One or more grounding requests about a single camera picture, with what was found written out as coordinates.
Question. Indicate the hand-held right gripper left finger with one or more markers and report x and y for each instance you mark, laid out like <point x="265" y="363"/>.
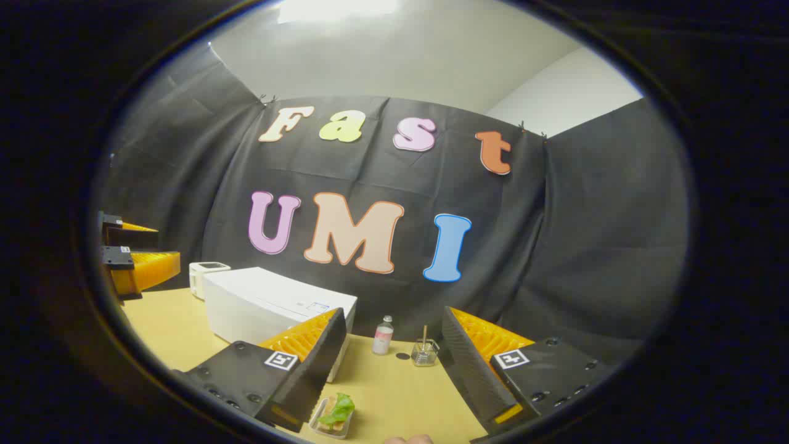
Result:
<point x="320" y="364"/>

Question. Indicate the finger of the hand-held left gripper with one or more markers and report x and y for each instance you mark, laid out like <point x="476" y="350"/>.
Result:
<point x="112" y="220"/>
<point x="148" y="268"/>

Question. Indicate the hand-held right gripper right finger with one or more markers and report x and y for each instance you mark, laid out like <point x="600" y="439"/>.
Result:
<point x="468" y="370"/>

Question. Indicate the toast sandwich with green lettuce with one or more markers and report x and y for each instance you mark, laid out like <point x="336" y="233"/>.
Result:
<point x="339" y="408"/>

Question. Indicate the white microwave oven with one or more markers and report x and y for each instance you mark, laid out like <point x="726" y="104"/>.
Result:
<point x="259" y="302"/>

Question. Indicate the clear glass cup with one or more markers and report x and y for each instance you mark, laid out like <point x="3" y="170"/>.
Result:
<point x="425" y="356"/>

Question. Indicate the white toaster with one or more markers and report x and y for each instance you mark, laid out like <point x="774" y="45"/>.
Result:
<point x="198" y="277"/>

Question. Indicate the white rectangular tray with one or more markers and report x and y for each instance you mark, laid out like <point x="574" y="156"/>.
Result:
<point x="315" y="422"/>

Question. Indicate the small clear bottle pink label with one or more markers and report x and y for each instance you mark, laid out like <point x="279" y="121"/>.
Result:
<point x="383" y="339"/>

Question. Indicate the black backdrop cloth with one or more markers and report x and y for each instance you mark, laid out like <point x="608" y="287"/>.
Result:
<point x="555" y="246"/>

